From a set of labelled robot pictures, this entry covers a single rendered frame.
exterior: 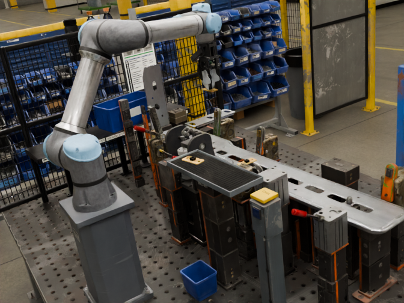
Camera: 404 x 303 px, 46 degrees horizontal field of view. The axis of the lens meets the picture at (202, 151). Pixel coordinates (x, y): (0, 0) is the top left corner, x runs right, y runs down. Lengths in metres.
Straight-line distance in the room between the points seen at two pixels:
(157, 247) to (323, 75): 3.29
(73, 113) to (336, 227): 0.94
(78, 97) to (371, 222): 1.05
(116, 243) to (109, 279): 0.13
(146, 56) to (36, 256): 1.27
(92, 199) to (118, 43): 0.52
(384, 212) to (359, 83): 3.88
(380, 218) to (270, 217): 0.37
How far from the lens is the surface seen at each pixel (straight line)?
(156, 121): 2.26
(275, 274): 1.56
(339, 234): 1.54
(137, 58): 2.81
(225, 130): 2.42
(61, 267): 2.16
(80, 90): 1.72
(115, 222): 1.66
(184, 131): 1.97
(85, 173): 1.60
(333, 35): 5.05
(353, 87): 5.40
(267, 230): 1.45
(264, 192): 1.44
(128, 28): 1.65
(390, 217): 1.63
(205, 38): 2.05
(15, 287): 3.47
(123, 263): 1.74
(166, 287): 1.88
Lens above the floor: 1.84
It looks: 22 degrees down
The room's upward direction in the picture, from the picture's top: 8 degrees counter-clockwise
